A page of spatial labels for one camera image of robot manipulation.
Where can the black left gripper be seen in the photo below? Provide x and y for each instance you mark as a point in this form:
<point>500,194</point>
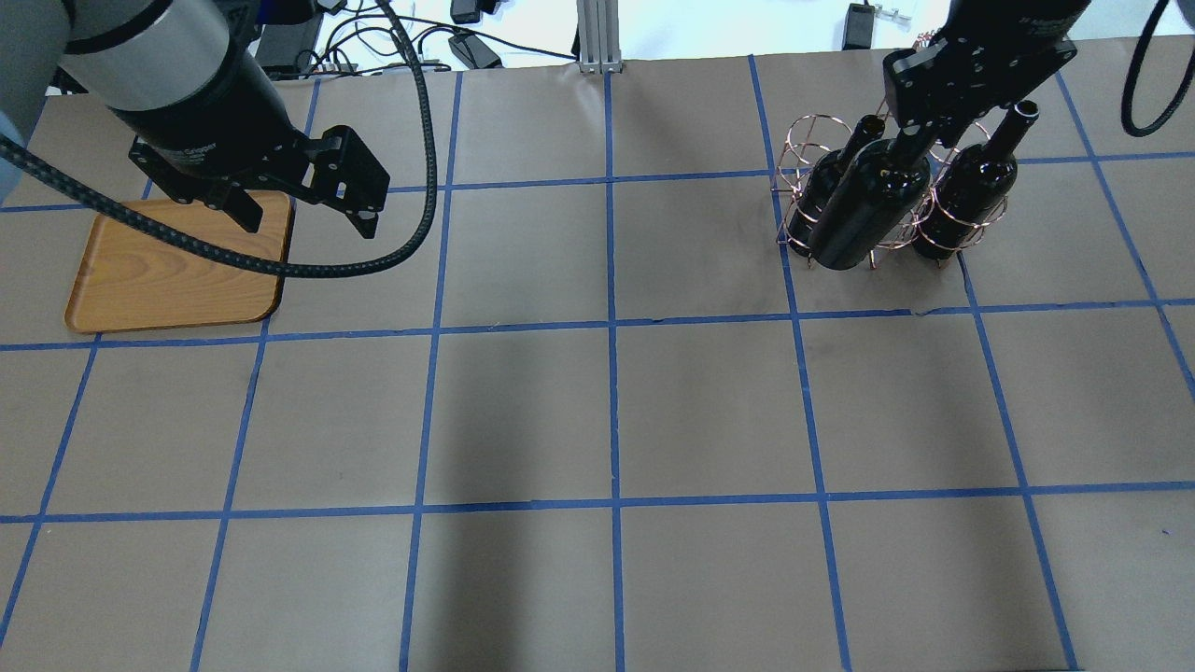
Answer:
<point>210,114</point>

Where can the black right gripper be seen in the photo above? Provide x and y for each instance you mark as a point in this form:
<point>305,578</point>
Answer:
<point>1032,28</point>

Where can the dark wine bottle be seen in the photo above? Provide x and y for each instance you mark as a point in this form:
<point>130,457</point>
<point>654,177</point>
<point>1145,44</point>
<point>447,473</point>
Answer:
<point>974,187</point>
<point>884,182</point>

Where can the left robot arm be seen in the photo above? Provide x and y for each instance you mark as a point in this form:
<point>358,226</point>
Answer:
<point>41,37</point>

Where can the dark wine bottle in basket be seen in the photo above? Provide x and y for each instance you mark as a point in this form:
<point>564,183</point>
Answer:
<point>974,187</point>

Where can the wooden tray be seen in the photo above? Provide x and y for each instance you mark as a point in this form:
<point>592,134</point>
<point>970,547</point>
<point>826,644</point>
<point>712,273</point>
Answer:
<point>128,281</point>

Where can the aluminium frame post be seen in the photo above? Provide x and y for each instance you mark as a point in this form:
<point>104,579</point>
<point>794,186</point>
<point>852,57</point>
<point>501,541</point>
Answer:
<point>598,36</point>

